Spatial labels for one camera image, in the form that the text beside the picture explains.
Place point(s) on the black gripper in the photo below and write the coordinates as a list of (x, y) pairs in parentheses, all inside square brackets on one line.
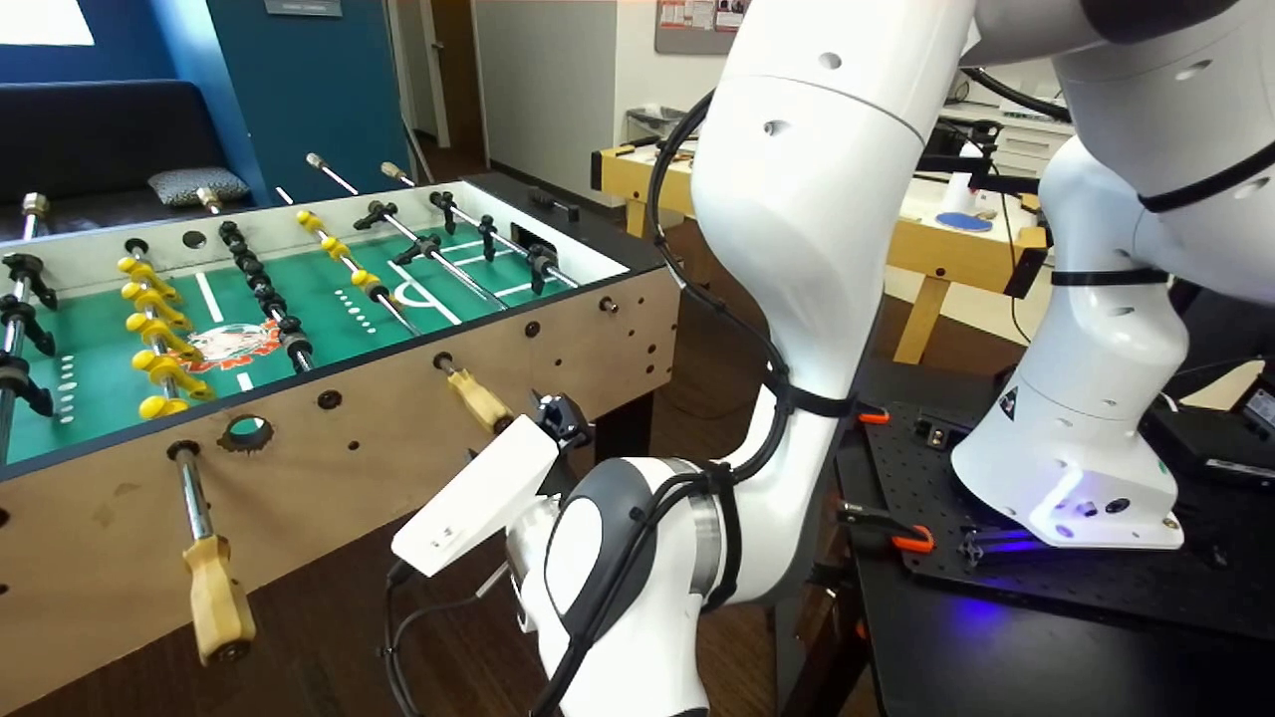
[(565, 420)]

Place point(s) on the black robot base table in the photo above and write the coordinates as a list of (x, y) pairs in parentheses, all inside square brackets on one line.
[(902, 648)]

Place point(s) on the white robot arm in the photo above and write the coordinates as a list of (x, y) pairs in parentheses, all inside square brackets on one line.
[(800, 180)]

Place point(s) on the black goalie rod far right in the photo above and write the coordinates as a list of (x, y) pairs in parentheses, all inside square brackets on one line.
[(535, 255)]

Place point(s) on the foosball table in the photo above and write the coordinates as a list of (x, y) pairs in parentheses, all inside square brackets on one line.
[(94, 525)]

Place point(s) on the black player rod centre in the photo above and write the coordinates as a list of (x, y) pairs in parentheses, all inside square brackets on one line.
[(260, 283)]

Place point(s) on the rod with five yellow players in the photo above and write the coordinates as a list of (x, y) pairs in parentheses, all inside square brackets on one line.
[(222, 614)]

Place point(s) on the black player rod far left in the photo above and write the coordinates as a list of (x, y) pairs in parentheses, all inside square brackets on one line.
[(16, 311)]

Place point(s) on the orange clamp rear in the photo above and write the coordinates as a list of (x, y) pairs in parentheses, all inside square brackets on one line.
[(870, 416)]

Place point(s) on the orange clamp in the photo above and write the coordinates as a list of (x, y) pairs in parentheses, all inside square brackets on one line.
[(902, 537), (870, 416)]

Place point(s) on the green ball entry cup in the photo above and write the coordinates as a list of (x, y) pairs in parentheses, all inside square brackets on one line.
[(245, 432)]

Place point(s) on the orange clamp front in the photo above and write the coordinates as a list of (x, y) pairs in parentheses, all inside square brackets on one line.
[(902, 537)]

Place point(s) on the yellow air hockey table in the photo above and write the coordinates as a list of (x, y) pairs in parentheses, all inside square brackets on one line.
[(939, 255)]

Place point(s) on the grey cushion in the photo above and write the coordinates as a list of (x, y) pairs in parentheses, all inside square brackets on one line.
[(179, 186)]

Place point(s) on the dark sofa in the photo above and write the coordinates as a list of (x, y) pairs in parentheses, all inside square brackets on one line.
[(88, 149)]

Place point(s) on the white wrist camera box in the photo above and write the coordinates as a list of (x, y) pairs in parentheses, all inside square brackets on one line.
[(489, 497)]

